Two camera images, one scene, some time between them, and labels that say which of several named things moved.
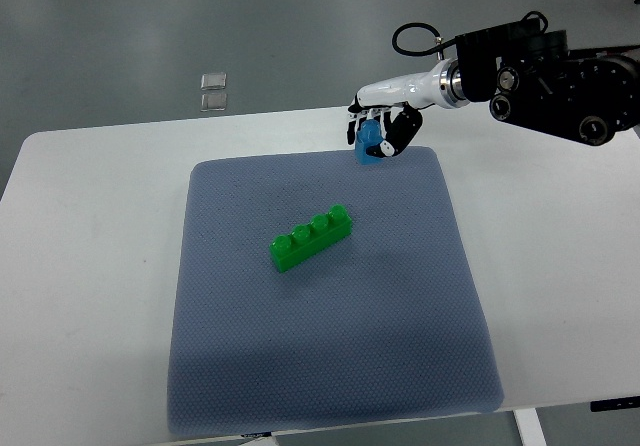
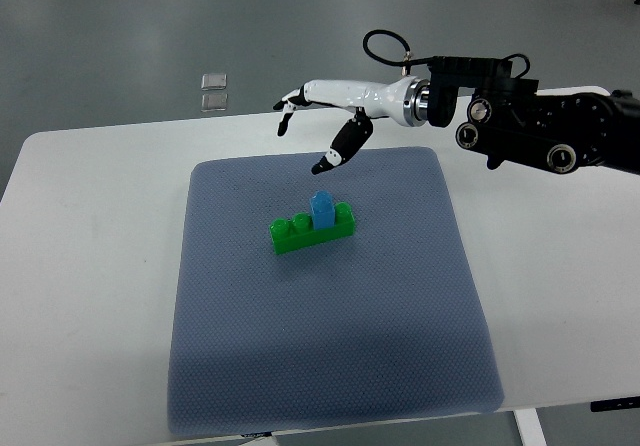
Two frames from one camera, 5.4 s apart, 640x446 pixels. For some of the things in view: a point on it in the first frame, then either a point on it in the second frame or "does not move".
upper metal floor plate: [213, 81] does not move
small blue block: [369, 134] -> [322, 205]
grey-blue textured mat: [383, 323] does not move
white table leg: [529, 427] does not move
